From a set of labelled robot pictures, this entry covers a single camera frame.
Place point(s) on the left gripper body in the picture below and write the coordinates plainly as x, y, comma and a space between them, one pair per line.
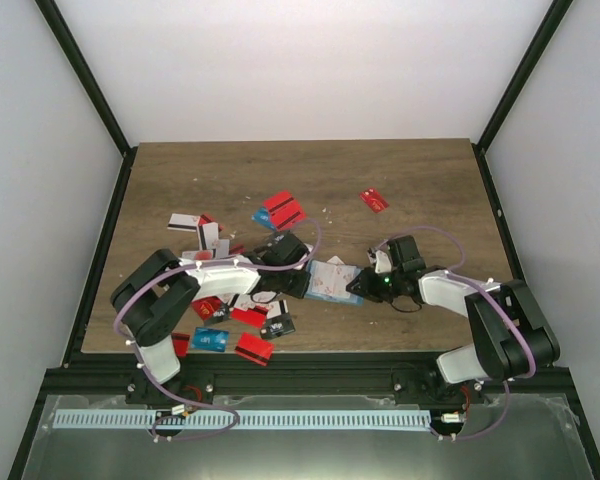
292, 289

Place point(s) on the blue card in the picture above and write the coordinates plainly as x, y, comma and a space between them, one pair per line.
211, 340
262, 217

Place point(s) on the red striped card bottom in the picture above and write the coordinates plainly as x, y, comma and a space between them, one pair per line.
255, 349

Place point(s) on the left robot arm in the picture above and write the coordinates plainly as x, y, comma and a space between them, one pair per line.
151, 301

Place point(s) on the black aluminium frame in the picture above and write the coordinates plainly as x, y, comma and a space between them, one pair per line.
303, 375

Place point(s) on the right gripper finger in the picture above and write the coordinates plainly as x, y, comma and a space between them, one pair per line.
365, 279
362, 291

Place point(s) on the blue card bottom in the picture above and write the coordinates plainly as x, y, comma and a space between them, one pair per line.
211, 340

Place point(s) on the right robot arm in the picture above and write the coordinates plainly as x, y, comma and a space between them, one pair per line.
511, 336

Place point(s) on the dark red striped card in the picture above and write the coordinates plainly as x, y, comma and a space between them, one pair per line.
181, 344

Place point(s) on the black VIP card pile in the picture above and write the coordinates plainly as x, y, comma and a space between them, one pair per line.
277, 328

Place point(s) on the white striped card left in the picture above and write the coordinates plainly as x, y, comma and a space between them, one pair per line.
183, 222

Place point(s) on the red card in pile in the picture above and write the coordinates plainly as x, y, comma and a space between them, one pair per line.
254, 317

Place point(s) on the red magnetic stripe card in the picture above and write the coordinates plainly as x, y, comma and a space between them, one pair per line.
284, 210

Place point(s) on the white striped card lower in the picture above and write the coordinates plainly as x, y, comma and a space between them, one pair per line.
277, 309

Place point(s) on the red card far right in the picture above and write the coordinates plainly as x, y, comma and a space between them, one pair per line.
374, 200

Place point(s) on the teal card holder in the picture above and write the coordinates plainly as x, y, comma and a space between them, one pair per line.
352, 301

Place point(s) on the blue card top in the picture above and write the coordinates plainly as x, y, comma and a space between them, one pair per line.
262, 217

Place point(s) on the white striped card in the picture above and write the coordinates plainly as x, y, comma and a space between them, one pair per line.
183, 222
277, 309

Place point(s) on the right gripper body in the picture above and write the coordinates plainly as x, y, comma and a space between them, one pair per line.
385, 289

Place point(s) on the light blue slotted rail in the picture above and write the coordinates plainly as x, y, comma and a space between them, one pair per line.
381, 420

